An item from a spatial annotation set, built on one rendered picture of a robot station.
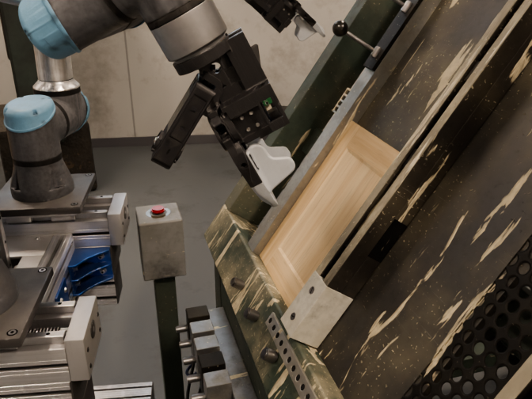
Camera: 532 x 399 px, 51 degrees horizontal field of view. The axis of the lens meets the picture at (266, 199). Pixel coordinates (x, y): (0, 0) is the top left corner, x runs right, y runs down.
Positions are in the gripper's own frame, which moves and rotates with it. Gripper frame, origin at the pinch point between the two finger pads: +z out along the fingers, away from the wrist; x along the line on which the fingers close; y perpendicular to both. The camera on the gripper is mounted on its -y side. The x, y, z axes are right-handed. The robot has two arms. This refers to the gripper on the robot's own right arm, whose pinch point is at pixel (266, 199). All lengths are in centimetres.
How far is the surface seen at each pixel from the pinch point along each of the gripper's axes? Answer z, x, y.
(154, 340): 100, 141, -92
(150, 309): 99, 165, -95
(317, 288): 32.4, 24.2, -2.8
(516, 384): 29.0, -16.1, 16.7
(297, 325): 36.3, 21.8, -9.5
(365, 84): 14, 64, 27
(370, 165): 24, 45, 18
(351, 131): 21, 59, 19
